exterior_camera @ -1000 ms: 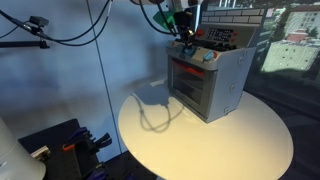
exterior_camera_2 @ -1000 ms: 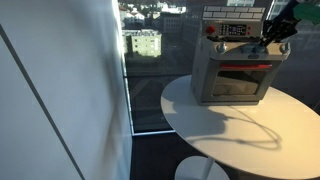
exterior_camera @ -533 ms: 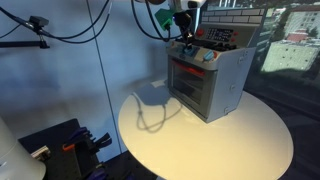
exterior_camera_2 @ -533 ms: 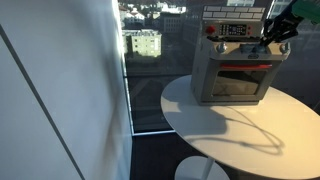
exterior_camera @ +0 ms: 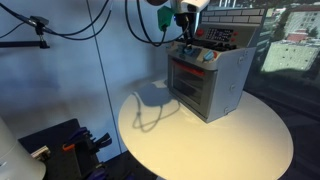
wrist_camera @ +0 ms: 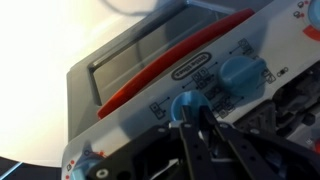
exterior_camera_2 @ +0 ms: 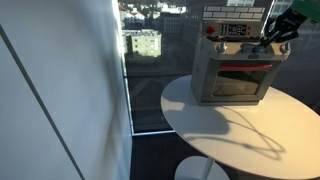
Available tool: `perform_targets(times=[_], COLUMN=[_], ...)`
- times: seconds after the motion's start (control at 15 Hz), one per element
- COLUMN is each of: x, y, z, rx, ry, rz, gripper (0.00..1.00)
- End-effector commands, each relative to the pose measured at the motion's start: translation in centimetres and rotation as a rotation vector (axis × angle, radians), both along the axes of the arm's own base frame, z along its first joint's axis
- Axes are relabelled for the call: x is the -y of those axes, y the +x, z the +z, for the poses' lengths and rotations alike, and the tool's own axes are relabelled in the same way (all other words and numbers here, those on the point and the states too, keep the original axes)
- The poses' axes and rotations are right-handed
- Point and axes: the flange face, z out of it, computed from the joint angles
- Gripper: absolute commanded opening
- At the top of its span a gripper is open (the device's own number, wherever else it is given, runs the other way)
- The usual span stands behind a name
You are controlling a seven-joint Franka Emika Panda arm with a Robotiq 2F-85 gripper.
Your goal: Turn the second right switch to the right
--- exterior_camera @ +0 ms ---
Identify orange handled tool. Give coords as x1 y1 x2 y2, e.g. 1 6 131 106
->
61 143 76 153

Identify grey toy stove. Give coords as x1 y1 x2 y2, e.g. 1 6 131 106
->
164 8 266 124

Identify black camera on stand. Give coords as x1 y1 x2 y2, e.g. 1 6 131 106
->
29 15 50 28

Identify silver metal connector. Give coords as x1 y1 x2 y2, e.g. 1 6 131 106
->
30 145 52 162

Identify white rounded robot base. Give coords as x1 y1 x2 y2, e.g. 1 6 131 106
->
0 116 47 180

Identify purple handled pliers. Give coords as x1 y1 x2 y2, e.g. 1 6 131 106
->
84 166 109 180
68 126 93 144

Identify black cable with connector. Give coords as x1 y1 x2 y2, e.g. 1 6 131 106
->
0 0 112 37

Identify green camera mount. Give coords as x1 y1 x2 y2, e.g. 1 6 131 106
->
157 5 175 32

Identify red oven door handle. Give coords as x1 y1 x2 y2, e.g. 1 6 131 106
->
171 59 206 78

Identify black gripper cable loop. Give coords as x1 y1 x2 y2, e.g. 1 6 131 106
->
135 0 168 47
124 0 191 48

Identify thin black camera cable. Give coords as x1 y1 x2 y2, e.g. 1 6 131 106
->
0 20 28 40

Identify dark blue handled pliers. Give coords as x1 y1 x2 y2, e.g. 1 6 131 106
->
93 132 113 151

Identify black tool holder block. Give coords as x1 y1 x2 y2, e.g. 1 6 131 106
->
18 118 101 180

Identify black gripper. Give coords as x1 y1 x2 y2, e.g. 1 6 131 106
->
174 12 196 50

